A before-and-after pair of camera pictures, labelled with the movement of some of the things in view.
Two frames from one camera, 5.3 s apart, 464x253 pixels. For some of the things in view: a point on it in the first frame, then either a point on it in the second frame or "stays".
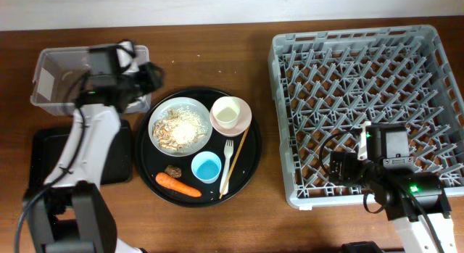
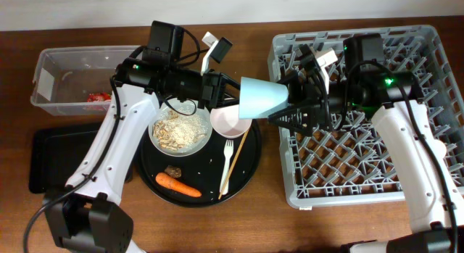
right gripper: x=348 y=162 to x=315 y=104
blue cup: x=206 y=167 to x=259 y=97
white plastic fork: x=228 y=149 stays
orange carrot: x=169 y=181 stays
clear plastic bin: x=59 y=76 stays
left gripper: x=139 y=79 to x=219 y=80
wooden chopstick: x=232 y=163 stays
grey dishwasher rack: x=328 y=82 stays
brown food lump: x=173 y=171 stays
